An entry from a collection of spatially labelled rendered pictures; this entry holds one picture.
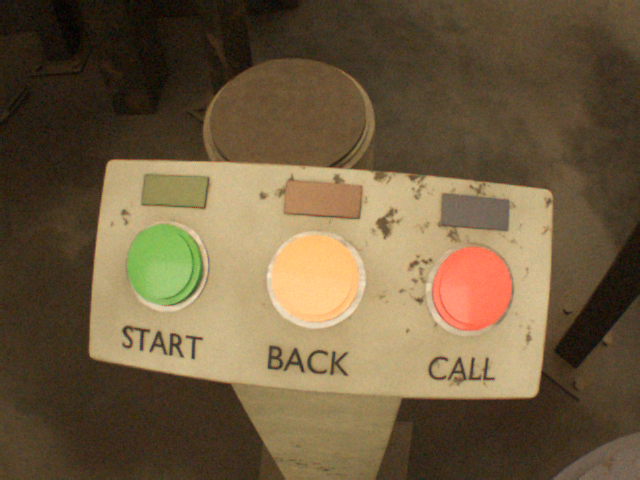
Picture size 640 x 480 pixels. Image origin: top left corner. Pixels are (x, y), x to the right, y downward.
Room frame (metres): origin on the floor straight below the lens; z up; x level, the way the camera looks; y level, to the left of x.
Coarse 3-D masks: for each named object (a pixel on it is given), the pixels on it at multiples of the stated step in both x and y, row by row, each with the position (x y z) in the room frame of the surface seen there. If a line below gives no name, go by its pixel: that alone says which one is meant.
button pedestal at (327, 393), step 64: (128, 192) 0.20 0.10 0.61; (256, 192) 0.19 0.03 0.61; (384, 192) 0.19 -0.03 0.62; (448, 192) 0.19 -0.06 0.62; (512, 192) 0.18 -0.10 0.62; (256, 256) 0.17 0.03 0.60; (384, 256) 0.16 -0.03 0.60; (448, 256) 0.16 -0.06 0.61; (512, 256) 0.15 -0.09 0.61; (128, 320) 0.14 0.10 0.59; (192, 320) 0.14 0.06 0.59; (256, 320) 0.14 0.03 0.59; (384, 320) 0.13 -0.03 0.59; (512, 320) 0.12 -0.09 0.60; (256, 384) 0.11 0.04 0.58; (320, 384) 0.11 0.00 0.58; (384, 384) 0.10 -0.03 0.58; (448, 384) 0.10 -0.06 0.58; (512, 384) 0.09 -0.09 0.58; (320, 448) 0.12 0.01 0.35; (384, 448) 0.11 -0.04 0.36
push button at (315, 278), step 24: (312, 240) 0.17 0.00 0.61; (336, 240) 0.17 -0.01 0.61; (288, 264) 0.16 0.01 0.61; (312, 264) 0.15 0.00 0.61; (336, 264) 0.15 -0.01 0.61; (288, 288) 0.15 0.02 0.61; (312, 288) 0.14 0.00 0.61; (336, 288) 0.14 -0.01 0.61; (288, 312) 0.14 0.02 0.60; (312, 312) 0.13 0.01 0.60; (336, 312) 0.13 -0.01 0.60
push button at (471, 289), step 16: (464, 256) 0.15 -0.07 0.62; (480, 256) 0.15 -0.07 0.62; (496, 256) 0.15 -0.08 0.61; (448, 272) 0.15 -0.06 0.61; (464, 272) 0.14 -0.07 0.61; (480, 272) 0.14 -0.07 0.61; (496, 272) 0.14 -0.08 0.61; (432, 288) 0.14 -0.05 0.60; (448, 288) 0.14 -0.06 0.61; (464, 288) 0.14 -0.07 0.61; (480, 288) 0.14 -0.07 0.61; (496, 288) 0.14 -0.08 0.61; (448, 304) 0.13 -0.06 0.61; (464, 304) 0.13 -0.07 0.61; (480, 304) 0.13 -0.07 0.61; (496, 304) 0.13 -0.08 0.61; (448, 320) 0.13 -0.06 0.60; (464, 320) 0.12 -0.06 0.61; (480, 320) 0.12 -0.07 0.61
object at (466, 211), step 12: (444, 204) 0.18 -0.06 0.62; (456, 204) 0.18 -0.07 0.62; (468, 204) 0.18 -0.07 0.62; (480, 204) 0.18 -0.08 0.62; (492, 204) 0.18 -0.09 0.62; (504, 204) 0.18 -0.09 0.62; (444, 216) 0.17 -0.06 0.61; (456, 216) 0.17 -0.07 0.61; (468, 216) 0.17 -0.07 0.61; (480, 216) 0.17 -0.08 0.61; (492, 216) 0.17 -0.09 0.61; (504, 216) 0.17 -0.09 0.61; (480, 228) 0.17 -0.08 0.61; (492, 228) 0.17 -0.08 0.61; (504, 228) 0.17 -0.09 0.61
